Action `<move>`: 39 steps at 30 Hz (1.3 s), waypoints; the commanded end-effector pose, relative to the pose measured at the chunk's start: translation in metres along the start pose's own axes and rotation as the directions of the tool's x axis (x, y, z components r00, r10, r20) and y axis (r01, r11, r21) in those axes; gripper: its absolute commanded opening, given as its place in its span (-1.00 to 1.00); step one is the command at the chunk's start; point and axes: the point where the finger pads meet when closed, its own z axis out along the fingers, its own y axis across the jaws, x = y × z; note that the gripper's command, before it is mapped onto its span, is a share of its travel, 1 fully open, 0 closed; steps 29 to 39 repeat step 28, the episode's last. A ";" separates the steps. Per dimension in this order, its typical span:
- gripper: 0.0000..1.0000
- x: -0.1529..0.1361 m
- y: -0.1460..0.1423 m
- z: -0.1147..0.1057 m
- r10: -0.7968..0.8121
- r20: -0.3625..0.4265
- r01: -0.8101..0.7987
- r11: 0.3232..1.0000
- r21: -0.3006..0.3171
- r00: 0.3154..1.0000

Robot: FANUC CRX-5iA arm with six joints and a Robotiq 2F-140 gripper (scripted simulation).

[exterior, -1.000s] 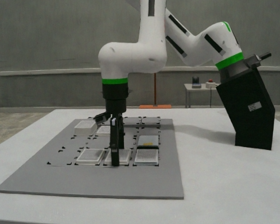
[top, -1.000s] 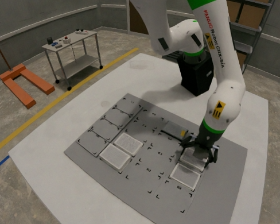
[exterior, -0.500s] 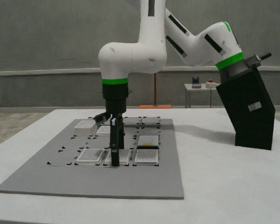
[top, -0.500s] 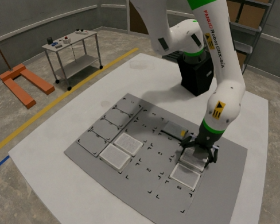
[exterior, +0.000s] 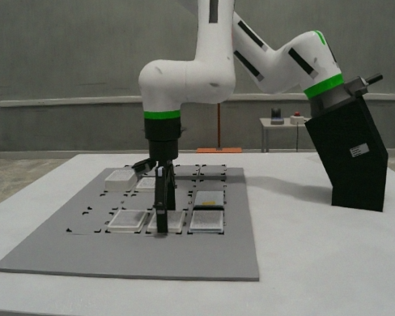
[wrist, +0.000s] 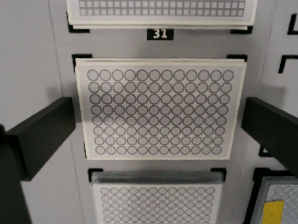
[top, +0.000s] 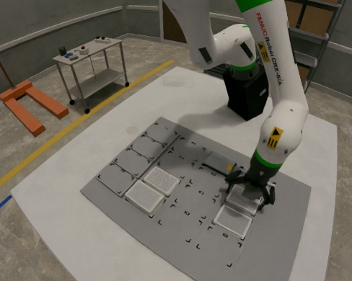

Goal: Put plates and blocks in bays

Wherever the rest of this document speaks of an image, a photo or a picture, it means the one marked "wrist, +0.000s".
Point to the clear plastic plate lid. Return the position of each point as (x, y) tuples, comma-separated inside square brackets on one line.
[(277, 201)]

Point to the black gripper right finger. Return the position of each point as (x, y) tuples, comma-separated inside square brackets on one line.
[(274, 129)]

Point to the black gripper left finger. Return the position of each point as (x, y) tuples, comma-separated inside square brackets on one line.
[(25, 149)]

